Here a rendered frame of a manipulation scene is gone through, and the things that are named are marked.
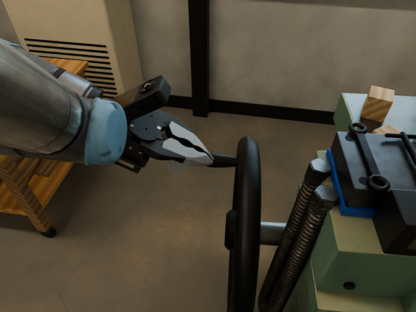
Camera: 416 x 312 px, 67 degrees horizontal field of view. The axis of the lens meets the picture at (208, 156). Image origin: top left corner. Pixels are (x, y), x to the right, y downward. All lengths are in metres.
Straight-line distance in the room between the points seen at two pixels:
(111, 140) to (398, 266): 0.31
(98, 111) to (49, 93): 0.08
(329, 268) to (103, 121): 0.28
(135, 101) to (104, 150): 0.11
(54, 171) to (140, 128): 1.14
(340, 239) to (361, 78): 1.67
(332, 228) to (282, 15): 1.50
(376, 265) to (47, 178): 1.40
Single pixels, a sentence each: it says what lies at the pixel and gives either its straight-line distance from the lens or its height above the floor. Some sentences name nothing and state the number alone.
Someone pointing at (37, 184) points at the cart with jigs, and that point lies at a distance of 1.56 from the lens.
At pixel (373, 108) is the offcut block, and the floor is 0.92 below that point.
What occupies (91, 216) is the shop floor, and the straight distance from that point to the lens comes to 1.59.
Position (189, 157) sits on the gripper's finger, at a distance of 0.48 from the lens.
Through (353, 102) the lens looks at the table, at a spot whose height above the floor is 0.90.
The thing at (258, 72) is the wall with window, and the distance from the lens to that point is 1.89.
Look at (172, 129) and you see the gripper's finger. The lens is 0.50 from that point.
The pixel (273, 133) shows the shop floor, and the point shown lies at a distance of 1.94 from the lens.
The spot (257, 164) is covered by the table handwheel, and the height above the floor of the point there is 0.95.
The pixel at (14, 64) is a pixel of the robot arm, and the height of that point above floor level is 1.12.
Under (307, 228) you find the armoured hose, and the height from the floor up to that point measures 0.92.
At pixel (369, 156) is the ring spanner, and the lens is 0.36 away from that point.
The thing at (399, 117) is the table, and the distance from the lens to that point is 0.63.
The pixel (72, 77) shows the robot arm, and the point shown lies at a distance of 0.50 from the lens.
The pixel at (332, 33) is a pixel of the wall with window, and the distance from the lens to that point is 1.82.
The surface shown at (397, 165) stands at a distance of 0.37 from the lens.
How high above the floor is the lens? 1.23
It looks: 44 degrees down
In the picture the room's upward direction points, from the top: straight up
